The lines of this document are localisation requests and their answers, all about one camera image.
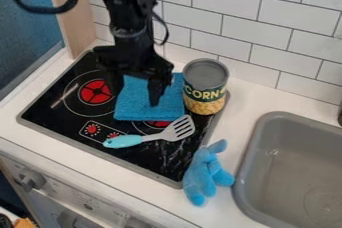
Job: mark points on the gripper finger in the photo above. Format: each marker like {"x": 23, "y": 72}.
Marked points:
{"x": 156, "y": 88}
{"x": 114, "y": 82}

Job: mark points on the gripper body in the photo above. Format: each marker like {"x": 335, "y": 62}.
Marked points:
{"x": 131, "y": 52}

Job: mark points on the toy stove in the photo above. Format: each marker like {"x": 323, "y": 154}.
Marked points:
{"x": 116, "y": 116}

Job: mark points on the blue spatula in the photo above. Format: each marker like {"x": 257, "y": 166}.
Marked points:
{"x": 153, "y": 134}

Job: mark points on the blue cloth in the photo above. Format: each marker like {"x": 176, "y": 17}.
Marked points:
{"x": 149, "y": 100}

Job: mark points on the corn can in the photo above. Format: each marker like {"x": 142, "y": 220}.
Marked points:
{"x": 205, "y": 86}

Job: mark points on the blue plush toy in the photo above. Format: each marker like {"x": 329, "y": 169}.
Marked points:
{"x": 206, "y": 173}

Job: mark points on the toy sink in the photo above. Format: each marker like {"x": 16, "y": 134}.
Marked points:
{"x": 289, "y": 172}

